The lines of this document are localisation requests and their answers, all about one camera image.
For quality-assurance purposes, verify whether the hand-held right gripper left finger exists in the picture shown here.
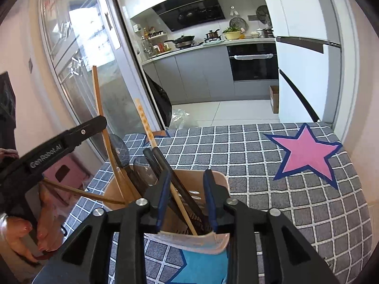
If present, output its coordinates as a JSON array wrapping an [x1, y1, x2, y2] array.
[[32, 170, 172, 284]]

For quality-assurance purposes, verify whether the white refrigerator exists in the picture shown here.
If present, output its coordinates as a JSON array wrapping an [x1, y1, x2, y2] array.
[[256, 0, 343, 124]]

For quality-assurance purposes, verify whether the black trash bag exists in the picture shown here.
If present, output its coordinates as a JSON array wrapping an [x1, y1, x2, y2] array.
[[145, 72, 173, 128]]

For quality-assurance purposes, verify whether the dark cooking pot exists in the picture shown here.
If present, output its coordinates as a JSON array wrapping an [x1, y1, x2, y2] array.
[[204, 29, 222, 41]]

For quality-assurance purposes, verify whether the yellow bowl with greens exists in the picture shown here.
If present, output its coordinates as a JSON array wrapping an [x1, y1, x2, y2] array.
[[222, 27, 245, 41]]

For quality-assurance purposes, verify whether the grey kitchen cabinet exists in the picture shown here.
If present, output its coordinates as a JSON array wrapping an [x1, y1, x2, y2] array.
[[140, 40, 279, 105]]

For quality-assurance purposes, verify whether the rack of seasoning bottles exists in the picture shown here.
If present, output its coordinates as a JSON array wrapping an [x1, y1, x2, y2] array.
[[139, 27, 173, 57]]

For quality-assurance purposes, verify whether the glass sliding door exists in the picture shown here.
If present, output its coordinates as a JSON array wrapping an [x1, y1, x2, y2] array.
[[40, 0, 167, 166]]

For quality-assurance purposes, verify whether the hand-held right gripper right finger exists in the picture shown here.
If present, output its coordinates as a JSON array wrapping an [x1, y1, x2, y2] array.
[[203, 169, 341, 284]]

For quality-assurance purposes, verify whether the black utensil handle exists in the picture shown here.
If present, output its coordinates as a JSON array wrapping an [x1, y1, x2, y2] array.
[[143, 149, 166, 184], [152, 147, 209, 233]]

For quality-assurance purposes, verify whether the clear plastic spoon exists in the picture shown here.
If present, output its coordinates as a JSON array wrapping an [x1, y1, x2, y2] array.
[[133, 157, 158, 190]]

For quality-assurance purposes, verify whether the long wooden chopstick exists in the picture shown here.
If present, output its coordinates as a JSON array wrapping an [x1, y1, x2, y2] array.
[[117, 167, 141, 201]]

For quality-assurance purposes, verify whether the patterned-end wooden chopstick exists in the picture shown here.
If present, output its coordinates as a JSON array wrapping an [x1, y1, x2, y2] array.
[[134, 98, 198, 236]]

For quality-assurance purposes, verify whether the round hanging strainer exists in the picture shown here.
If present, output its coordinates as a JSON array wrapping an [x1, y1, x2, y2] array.
[[229, 17, 246, 32]]

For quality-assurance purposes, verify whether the cardboard box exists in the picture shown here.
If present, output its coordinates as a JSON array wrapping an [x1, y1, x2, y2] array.
[[269, 85, 280, 114]]

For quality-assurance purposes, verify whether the beige plastic utensil holder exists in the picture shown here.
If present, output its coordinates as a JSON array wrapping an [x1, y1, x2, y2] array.
[[102, 170, 230, 255]]

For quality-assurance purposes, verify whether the black wok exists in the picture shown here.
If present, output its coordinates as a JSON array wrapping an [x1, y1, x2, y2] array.
[[164, 35, 196, 48]]

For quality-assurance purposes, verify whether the clear plastic bag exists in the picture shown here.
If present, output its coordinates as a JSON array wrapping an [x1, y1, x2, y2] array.
[[170, 108, 199, 129]]

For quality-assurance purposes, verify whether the checked grey tablecloth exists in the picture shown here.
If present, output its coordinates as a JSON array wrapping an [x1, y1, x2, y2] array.
[[63, 123, 373, 284]]

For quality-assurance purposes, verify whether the black built-in oven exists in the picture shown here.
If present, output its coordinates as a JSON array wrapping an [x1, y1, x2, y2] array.
[[227, 43, 279, 82]]

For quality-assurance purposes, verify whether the black range hood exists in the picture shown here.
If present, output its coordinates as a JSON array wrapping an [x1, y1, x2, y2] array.
[[152, 0, 226, 33]]

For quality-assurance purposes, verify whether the pink stool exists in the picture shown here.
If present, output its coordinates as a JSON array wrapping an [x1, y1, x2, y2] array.
[[43, 157, 89, 202]]

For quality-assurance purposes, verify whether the plain wooden chopstick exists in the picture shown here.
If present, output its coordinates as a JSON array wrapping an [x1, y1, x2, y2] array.
[[44, 177, 126, 205]]

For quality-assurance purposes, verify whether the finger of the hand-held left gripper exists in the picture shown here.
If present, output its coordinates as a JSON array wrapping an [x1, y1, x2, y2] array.
[[63, 115, 108, 150]]

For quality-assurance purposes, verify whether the person's left hand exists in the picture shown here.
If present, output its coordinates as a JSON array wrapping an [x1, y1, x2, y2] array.
[[0, 180, 65, 264]]

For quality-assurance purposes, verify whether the round hanging rack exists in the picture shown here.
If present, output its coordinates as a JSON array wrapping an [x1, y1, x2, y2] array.
[[256, 5, 272, 25]]

